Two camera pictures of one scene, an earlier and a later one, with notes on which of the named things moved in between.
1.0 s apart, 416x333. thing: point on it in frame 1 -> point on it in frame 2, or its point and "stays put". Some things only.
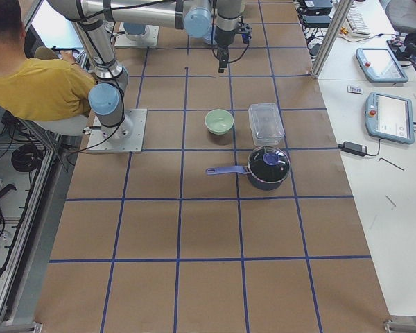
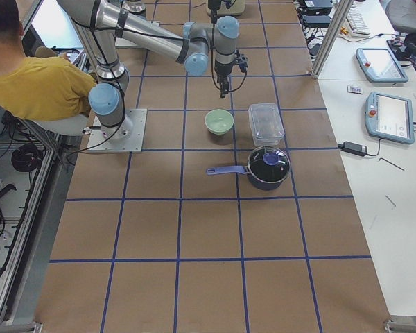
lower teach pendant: (389, 118) stays put
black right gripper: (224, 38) -> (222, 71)
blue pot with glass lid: (266, 170) stays put
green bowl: (219, 121) stays put
